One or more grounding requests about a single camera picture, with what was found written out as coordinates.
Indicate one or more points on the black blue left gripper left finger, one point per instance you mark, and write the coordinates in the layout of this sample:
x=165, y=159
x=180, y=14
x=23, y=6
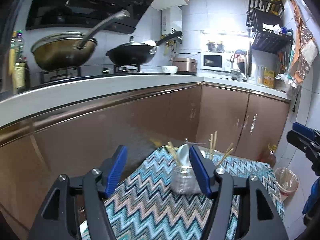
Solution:
x=58, y=216

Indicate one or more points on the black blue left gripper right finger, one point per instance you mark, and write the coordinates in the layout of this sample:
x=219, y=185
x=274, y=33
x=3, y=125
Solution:
x=257, y=215

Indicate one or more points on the wooden chopstick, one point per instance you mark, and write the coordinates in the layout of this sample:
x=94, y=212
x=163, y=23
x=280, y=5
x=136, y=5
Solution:
x=211, y=145
x=214, y=141
x=227, y=153
x=173, y=152

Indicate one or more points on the white ceramic spoon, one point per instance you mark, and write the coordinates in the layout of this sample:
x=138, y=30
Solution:
x=183, y=155

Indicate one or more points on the kitchen faucet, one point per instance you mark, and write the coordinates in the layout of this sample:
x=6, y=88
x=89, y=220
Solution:
x=239, y=64

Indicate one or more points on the waste bin with bag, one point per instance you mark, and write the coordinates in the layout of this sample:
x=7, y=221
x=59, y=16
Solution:
x=287, y=182

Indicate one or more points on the blue gloved hand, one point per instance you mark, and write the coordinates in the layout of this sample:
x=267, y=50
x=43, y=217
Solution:
x=313, y=197

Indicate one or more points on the oil bottle on floor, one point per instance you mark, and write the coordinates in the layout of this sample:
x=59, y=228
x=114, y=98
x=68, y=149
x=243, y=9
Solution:
x=267, y=156

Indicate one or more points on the zigzag patterned table cloth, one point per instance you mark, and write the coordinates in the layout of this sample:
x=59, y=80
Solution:
x=143, y=206

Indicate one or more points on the yellow oil bottle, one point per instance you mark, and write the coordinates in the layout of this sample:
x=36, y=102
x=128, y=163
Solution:
x=269, y=78

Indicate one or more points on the gas stove top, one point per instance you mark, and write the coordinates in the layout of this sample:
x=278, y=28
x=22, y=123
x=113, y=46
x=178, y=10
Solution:
x=41, y=78

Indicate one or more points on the white microwave oven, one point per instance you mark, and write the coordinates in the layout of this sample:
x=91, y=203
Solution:
x=219, y=61

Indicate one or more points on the brass wok with glass lid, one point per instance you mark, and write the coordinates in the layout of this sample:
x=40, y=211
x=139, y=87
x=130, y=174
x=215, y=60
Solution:
x=71, y=48

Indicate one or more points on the copper rice cooker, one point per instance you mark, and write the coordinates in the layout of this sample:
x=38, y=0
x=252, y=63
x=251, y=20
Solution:
x=185, y=66

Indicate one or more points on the hanging patterned apron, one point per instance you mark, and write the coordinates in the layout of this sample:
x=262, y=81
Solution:
x=305, y=50

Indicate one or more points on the white bowl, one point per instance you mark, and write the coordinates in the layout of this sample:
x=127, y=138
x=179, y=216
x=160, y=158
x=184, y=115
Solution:
x=170, y=69

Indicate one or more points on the black wok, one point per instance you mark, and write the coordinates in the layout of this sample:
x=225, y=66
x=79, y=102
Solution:
x=136, y=53

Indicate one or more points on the black range hood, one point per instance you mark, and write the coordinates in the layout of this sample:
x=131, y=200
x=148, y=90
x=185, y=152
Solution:
x=85, y=13

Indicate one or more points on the white water heater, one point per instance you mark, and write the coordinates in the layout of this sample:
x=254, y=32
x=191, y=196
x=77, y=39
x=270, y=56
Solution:
x=171, y=20

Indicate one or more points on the wire utensil holder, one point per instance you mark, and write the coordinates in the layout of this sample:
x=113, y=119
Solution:
x=183, y=179

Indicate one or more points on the black wall rack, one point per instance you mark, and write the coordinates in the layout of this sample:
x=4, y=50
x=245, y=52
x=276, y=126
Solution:
x=262, y=18

